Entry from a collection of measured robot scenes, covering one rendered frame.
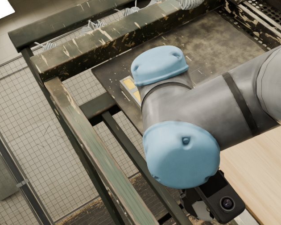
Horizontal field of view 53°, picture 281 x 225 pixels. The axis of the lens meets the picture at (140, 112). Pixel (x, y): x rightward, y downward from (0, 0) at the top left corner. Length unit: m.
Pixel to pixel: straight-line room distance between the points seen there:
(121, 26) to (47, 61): 0.34
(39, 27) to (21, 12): 4.35
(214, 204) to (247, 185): 0.55
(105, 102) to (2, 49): 4.83
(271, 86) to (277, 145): 0.90
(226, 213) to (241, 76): 0.22
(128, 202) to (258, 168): 0.45
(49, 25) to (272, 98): 1.51
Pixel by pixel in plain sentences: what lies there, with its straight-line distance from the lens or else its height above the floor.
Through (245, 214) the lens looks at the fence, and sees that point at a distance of 0.94.
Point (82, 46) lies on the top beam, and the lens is 1.17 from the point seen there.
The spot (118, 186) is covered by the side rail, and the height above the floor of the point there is 1.40.
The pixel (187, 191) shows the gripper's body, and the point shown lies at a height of 1.46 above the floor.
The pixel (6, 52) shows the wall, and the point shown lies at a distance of 5.86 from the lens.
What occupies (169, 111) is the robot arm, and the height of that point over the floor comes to 1.61.
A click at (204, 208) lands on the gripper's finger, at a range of 0.56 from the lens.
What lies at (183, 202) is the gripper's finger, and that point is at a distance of 0.52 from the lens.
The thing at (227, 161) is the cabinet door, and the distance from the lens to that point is 1.01.
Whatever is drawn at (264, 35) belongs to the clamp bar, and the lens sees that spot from 1.43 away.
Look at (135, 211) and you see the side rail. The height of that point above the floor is 1.33.
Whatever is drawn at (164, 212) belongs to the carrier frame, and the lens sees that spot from 2.06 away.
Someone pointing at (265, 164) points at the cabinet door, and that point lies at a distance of 1.05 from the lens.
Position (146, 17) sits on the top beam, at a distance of 1.29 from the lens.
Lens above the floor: 1.65
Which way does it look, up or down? 6 degrees down
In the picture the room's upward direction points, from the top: 28 degrees counter-clockwise
